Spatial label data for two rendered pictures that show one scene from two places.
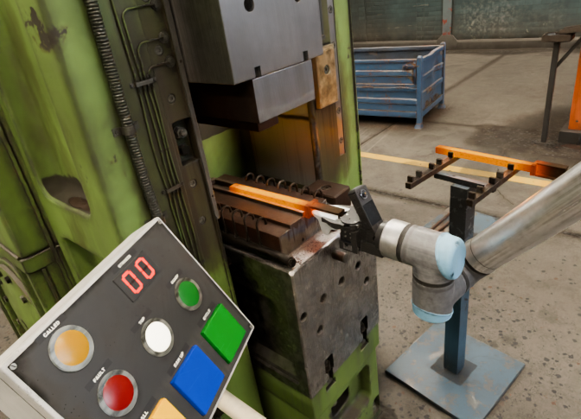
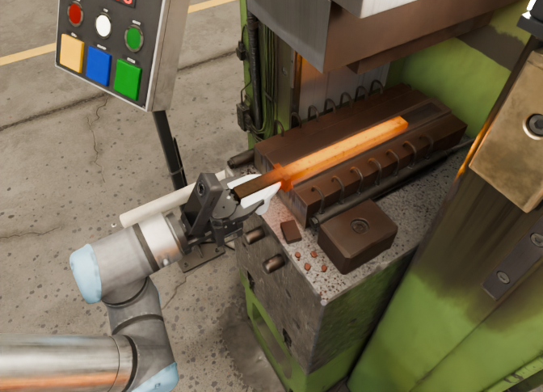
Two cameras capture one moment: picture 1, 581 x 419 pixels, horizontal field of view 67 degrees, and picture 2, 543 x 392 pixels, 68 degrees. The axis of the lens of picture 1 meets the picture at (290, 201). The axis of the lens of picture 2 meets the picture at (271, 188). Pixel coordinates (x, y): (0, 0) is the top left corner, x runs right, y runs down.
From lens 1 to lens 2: 124 cm
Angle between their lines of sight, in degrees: 78
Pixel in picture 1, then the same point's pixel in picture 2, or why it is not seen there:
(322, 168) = (433, 241)
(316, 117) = (467, 170)
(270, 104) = not seen: outside the picture
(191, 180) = not seen: hidden behind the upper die
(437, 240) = (89, 246)
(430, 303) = not seen: hidden behind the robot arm
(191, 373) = (95, 57)
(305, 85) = (309, 34)
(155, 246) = not seen: outside the picture
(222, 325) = (128, 74)
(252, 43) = not seen: outside the picture
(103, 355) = not seen: outside the picture
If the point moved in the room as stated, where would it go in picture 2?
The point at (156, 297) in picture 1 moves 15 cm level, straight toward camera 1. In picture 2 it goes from (119, 13) to (51, 18)
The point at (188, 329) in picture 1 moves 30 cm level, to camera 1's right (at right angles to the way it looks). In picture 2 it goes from (116, 47) to (39, 132)
